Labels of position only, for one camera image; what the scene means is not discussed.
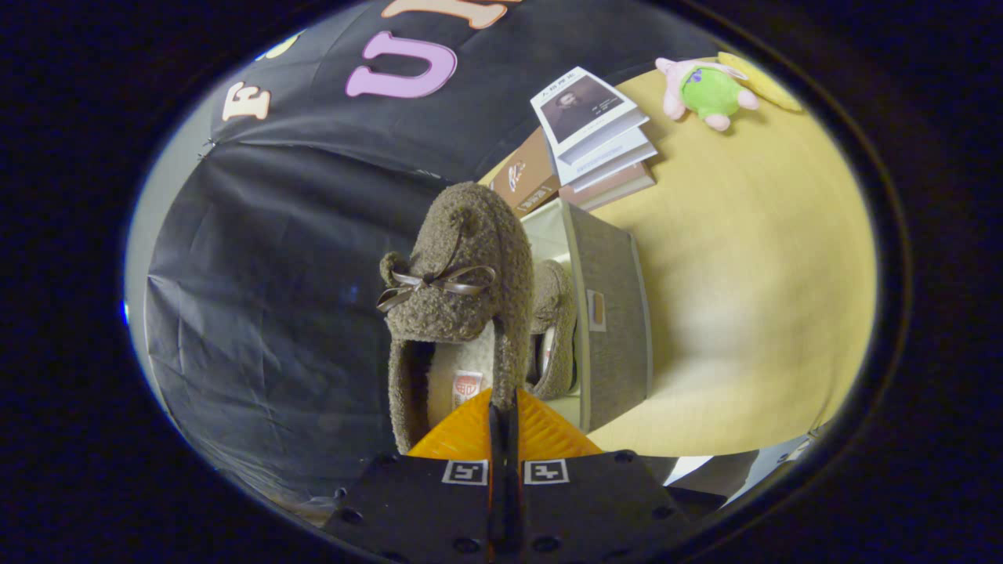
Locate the brown book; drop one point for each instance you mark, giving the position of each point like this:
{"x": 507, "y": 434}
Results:
{"x": 619, "y": 188}

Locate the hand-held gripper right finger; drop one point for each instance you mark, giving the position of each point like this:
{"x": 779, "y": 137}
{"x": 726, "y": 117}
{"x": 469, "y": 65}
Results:
{"x": 588, "y": 509}

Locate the green and pink plush toy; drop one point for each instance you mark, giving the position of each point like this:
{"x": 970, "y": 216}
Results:
{"x": 709, "y": 92}

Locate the brown fuzzy shoe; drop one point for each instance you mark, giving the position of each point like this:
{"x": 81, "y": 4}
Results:
{"x": 555, "y": 305}
{"x": 470, "y": 235}

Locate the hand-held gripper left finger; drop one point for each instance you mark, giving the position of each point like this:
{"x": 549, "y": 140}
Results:
{"x": 423, "y": 509}

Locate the grey fabric storage box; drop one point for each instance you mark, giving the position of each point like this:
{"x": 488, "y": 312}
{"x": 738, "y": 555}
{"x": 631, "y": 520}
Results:
{"x": 615, "y": 329}

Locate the yellow plush toy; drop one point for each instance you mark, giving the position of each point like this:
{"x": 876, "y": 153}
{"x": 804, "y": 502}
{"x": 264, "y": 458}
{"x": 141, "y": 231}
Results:
{"x": 772, "y": 86}

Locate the brown cardboard box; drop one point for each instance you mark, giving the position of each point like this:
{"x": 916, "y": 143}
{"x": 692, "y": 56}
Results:
{"x": 525, "y": 176}

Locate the white portrait cover book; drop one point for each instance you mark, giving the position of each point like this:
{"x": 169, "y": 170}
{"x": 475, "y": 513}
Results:
{"x": 580, "y": 106}

